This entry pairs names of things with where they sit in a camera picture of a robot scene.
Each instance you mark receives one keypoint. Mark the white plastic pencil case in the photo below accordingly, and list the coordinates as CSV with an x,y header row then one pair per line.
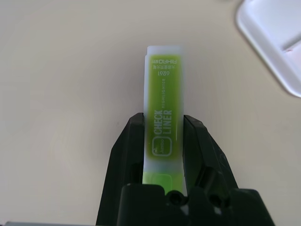
x,y
270,28

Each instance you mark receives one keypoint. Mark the green highlighter pen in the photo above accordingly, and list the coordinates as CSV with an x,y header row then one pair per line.
x,y
162,106

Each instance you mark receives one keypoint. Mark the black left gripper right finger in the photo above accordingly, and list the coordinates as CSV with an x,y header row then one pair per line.
x,y
204,160

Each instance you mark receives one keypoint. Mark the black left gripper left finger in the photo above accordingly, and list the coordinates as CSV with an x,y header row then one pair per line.
x,y
122,153

